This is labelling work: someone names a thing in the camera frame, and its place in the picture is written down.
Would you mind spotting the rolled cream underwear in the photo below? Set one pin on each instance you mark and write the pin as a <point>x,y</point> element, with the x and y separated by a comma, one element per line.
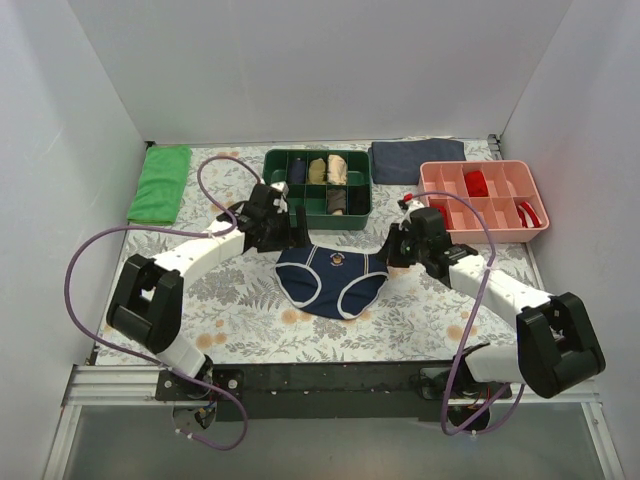
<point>337,170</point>

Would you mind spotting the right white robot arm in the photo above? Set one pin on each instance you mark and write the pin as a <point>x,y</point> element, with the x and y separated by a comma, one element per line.
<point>556,346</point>

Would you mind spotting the dark blue folded cloth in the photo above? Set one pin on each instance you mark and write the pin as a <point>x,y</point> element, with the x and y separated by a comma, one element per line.
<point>399,162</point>

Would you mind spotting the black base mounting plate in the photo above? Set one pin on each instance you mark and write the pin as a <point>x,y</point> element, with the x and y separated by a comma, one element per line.
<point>403,389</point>

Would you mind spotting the rolled navy underwear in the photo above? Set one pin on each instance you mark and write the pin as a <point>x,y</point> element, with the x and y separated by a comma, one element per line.
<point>296,173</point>

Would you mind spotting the red white striped underwear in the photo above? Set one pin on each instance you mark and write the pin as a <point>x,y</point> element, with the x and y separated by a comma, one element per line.
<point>528,215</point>

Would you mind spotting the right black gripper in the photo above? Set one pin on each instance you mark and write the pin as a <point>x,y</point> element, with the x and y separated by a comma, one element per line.
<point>394,245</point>

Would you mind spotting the rolled red underwear top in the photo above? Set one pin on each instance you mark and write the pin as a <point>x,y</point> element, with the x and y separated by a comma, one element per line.
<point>476,185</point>

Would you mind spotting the green folded towel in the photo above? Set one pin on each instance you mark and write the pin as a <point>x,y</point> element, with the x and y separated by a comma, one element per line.
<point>161,186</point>

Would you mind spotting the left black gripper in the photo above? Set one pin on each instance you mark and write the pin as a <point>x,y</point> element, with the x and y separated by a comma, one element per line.
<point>288,234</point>

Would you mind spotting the rolled grey brown underwear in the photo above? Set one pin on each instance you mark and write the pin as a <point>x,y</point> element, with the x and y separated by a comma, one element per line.
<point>336,201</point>

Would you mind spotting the rolled red underwear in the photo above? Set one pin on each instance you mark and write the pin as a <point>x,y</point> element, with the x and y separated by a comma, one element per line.
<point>476,185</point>
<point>441,209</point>

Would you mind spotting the rolled tan underwear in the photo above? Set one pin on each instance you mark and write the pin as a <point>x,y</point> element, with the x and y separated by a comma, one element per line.
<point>317,172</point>

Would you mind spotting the floral table mat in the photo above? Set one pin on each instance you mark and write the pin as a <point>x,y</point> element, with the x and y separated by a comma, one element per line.
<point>238,314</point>

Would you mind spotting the aluminium frame rail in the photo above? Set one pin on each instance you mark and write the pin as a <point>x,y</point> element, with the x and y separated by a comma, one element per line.
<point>119,423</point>

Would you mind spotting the rolled red underwear left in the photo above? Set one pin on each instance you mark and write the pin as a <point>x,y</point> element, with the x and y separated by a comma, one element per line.
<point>441,209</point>

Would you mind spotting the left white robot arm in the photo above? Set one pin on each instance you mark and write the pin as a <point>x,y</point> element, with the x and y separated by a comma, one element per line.
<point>147,304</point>

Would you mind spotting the green divided organizer tray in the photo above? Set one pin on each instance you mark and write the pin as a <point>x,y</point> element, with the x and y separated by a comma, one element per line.
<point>314,197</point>

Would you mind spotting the pink divided organizer tray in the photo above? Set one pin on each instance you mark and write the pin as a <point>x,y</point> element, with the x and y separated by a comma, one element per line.
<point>509,182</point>

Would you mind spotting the navy white-trimmed underwear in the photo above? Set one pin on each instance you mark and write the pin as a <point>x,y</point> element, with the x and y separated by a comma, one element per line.
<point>330,283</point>

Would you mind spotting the rolled black underwear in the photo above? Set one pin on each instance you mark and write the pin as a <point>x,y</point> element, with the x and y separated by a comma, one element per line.
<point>359,200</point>

